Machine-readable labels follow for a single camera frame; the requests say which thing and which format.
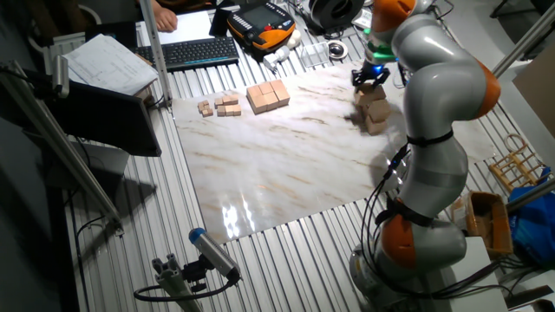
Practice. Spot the black camera bracket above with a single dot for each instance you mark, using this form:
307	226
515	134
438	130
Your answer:
195	273

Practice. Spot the black round spool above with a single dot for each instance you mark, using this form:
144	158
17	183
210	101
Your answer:
336	13

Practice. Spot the medium wooden cube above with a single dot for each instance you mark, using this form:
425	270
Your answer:
253	91
271	100
265	88
282	97
277	85
259	104

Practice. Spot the bare person hand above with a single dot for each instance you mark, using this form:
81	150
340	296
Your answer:
165	19

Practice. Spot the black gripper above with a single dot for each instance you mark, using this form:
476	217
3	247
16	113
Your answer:
372	73

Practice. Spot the black monitor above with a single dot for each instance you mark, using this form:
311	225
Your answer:
104	119

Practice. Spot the white marble pattern mat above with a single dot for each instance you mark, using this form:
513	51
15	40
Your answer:
269	173

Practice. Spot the clear plastic box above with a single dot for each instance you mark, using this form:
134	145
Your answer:
314	54

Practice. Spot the white paper stack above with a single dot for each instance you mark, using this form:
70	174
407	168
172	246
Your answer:
108	65

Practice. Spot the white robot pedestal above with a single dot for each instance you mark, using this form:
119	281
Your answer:
472	281

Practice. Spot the white power adapter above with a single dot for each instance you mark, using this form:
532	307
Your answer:
275	60

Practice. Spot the large wooden cube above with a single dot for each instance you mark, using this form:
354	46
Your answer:
379	111
361	103
375	127
372	92

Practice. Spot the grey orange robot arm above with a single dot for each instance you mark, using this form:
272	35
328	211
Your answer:
438	86

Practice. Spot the silver camera with blue end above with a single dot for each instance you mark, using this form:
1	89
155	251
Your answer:
212	253

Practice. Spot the silver depth camera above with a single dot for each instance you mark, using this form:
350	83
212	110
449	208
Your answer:
60	76

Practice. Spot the blue bag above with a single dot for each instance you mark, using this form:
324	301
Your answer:
535	229

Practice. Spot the green gripper mount plate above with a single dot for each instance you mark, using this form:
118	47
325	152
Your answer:
380	53

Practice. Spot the black computer keyboard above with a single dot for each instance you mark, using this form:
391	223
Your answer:
195	53

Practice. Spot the small wooden cube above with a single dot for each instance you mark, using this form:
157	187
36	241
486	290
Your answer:
218	102
229	110
221	111
234	99
226	100
237	109

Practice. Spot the brown cardboard box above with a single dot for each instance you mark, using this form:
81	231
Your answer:
490	216

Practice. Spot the aluminium profile post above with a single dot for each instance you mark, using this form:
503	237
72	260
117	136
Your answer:
152	47
65	151
531	195
524	41

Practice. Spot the black box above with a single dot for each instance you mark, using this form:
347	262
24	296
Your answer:
112	34

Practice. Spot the black smartphone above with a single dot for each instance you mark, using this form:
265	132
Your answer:
220	22

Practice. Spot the short aluminium profile mount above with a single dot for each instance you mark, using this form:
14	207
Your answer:
173	286

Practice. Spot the wooden rack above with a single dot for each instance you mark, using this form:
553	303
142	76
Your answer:
516	167

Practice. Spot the white control box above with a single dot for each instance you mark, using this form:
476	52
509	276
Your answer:
362	19

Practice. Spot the round metal tin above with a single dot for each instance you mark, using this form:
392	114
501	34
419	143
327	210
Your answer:
337	50

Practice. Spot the black orange teach pendant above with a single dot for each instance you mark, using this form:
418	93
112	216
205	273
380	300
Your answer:
260	26

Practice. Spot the brown cardboard board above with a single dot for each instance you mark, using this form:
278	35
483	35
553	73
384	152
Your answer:
539	95

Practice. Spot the white egg shaped object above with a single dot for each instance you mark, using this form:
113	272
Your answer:
295	40

